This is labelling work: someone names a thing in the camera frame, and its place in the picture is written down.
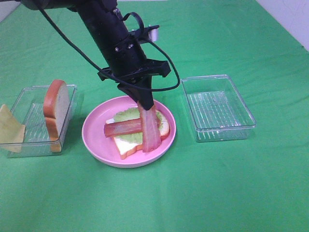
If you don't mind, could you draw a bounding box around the pink round plate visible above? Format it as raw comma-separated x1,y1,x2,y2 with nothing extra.
82,96,176,168

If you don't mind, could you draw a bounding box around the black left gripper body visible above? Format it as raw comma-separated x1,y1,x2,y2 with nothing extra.
97,31,170,87

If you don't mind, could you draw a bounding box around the green lettuce leaf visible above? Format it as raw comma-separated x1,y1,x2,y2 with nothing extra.
111,107,169,144

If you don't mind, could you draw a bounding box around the yellow cheese slice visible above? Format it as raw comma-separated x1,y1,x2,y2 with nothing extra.
0,104,26,153

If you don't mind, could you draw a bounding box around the left clear plastic tray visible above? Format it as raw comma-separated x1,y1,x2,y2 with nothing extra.
0,85,77,158

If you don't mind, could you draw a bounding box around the green tablecloth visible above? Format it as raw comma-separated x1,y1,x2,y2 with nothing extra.
0,0,309,232

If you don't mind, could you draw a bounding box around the bread slice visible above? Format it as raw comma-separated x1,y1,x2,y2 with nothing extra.
43,79,70,142
105,109,171,160

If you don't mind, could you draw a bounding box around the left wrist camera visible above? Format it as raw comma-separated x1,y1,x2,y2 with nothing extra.
129,25,160,44

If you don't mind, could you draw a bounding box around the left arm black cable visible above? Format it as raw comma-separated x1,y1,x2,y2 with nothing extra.
36,7,181,93

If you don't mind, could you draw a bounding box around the bacon strip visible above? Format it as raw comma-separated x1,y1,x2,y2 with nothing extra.
103,118,142,137
138,102,161,152

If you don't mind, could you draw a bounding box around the clear plastic tray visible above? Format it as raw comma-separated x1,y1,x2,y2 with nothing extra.
181,74,256,143
0,85,77,158

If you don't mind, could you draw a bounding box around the right clear plastic tray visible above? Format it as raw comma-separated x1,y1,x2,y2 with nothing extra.
181,74,256,143

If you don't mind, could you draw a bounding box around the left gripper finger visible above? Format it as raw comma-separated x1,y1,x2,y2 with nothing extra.
136,76,154,110
117,83,145,108

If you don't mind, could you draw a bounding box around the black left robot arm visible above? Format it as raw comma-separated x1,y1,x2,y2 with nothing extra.
22,0,170,110

